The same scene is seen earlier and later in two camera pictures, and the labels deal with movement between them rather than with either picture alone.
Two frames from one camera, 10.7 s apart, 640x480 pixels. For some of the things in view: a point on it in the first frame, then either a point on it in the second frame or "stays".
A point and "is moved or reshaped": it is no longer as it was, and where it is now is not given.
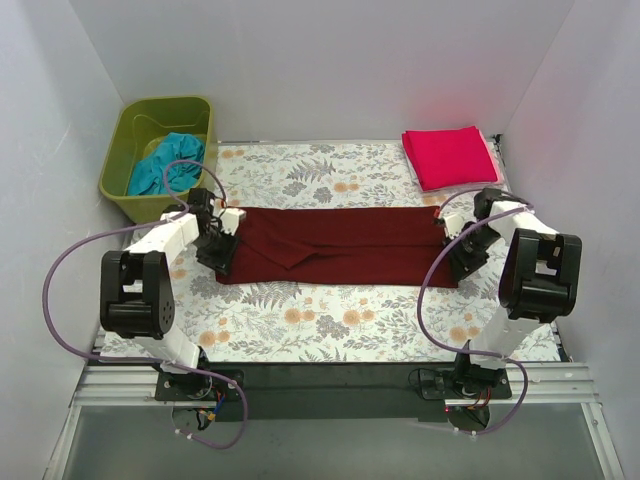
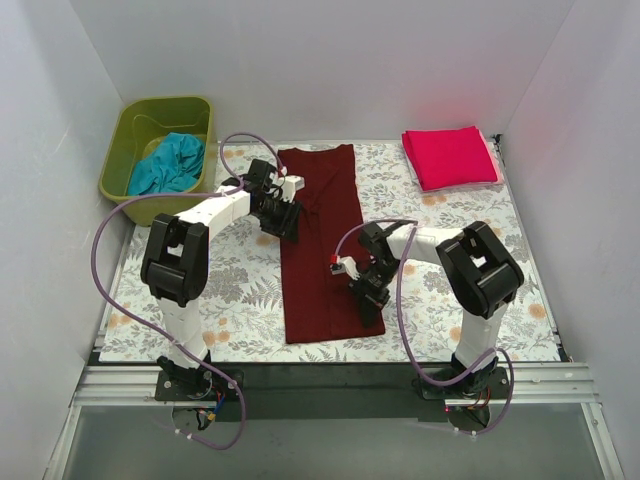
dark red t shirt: x=387 y=245 is moved or reshaped
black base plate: x=324 y=391 stays
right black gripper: x=463 y=258 to x=369 y=293
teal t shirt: x=148 y=173 stays
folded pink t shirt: x=447 y=158 stays
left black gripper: x=216 y=251 to x=284 y=220
